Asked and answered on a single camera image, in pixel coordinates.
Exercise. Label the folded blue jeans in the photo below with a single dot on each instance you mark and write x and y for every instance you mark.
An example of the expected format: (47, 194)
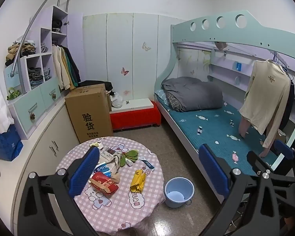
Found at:
(47, 73)

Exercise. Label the brown folded clothes pile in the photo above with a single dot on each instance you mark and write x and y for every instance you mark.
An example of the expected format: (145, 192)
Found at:
(17, 51)

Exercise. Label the teal plaid pillow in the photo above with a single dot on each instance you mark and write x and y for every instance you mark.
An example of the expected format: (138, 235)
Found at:
(162, 96)

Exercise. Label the mint green bunk bed frame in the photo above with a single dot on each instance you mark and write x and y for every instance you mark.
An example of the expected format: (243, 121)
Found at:
(182, 33)

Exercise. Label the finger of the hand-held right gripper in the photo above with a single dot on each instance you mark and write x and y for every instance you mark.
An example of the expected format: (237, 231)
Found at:
(257, 159)
(284, 149)

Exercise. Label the blue shopping bag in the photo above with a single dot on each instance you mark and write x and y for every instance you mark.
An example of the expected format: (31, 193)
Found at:
(5, 145)

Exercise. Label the cream hanging jacket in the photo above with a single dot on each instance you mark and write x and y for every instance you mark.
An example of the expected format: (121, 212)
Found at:
(59, 66)

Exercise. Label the small yellow green packet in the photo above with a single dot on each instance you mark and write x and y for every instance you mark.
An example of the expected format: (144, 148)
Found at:
(95, 144)

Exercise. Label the black hanging coat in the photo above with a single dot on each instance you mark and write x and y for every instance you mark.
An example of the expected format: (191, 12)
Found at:
(73, 64)

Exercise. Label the green leaf-shaped item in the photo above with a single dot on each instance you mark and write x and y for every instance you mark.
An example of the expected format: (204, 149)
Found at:
(130, 155)

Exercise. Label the grey folded clothes stack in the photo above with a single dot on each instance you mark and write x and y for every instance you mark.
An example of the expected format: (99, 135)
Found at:
(35, 76)

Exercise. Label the dark folded sweater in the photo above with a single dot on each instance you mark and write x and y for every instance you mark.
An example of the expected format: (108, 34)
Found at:
(56, 25)

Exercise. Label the white plastic bag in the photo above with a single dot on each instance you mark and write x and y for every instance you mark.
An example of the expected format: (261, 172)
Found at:
(116, 100)

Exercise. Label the grey duvet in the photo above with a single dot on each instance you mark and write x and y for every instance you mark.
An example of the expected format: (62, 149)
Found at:
(194, 93)

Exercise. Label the metal handrail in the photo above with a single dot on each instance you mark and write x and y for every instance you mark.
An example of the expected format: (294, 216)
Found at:
(29, 28)

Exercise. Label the large cardboard box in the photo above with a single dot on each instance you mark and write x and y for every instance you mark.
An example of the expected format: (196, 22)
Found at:
(88, 113)

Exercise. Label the beige hanging sweater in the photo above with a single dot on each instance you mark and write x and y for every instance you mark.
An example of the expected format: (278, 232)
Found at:
(265, 98)

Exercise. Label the low white cabinet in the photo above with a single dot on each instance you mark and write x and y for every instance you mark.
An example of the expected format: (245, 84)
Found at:
(46, 132)

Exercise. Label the teal printed bed sheet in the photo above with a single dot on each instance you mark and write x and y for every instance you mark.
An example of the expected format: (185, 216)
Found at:
(211, 132)

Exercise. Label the green artificial plant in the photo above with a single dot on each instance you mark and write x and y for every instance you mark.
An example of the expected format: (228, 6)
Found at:
(13, 94)

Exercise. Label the blue clothes hanger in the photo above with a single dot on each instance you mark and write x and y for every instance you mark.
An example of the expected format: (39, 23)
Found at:
(274, 56)

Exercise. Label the green hanging garment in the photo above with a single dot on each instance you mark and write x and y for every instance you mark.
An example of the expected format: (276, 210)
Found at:
(69, 66)

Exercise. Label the black clothing pile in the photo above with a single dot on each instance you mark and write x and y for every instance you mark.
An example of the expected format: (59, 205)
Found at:
(98, 83)

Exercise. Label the folded grey garment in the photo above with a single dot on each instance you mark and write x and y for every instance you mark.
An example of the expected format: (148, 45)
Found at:
(43, 47)

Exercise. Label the dark hanging clothing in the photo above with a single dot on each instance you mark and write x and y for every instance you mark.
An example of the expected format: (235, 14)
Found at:
(288, 103)

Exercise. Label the red snack packet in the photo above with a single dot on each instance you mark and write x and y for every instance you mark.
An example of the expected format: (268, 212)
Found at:
(103, 183)

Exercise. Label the lilac stair shelf cabinet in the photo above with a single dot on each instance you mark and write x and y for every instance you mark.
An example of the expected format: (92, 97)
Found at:
(45, 91)

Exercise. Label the blue white carton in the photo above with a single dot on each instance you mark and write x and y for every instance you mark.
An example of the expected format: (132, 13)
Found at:
(103, 170)

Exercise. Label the small blue white tube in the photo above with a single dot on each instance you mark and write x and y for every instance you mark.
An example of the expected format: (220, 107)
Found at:
(147, 164)

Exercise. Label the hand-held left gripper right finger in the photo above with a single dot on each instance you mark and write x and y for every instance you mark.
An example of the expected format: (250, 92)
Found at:
(213, 170)

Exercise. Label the light blue plastic bucket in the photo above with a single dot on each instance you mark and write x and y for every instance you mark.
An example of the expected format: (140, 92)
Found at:
(179, 191)

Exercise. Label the beige hanging hat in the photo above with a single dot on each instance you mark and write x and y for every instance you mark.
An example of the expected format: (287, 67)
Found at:
(221, 45)

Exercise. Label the pink butterfly wall sticker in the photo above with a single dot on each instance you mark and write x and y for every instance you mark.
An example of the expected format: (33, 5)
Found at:
(125, 71)

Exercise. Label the pink hanging garment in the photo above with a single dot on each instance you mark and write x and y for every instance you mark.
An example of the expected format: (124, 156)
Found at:
(243, 126)

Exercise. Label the red bench with white top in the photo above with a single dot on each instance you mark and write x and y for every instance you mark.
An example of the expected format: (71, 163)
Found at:
(135, 118)

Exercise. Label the small dark packet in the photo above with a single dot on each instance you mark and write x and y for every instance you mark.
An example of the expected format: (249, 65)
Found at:
(110, 150)

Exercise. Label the yellow snack packet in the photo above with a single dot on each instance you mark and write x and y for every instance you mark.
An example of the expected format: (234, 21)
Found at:
(137, 180)

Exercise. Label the small blue box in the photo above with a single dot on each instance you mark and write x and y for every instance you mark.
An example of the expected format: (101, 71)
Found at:
(239, 66)

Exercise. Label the pale pink wall sticker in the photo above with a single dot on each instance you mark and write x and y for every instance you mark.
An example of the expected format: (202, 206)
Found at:
(126, 93)

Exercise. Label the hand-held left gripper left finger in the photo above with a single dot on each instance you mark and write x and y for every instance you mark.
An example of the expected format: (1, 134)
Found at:
(84, 170)

